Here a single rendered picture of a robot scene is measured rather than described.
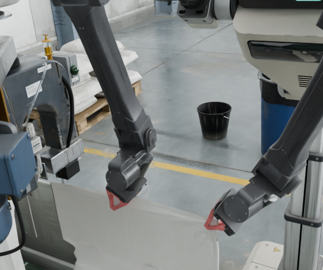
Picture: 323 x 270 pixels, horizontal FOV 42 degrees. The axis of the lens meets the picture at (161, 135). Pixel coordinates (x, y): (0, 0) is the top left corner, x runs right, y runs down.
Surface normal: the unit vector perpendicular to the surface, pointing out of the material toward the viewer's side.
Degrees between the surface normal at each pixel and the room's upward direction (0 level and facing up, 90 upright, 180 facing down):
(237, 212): 80
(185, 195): 0
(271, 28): 40
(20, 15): 90
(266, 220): 0
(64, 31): 90
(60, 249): 90
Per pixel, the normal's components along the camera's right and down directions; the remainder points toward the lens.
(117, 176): -0.48, 0.40
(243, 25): -0.36, -0.43
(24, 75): 0.88, 0.15
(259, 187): 0.34, -0.72
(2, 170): -0.08, 0.43
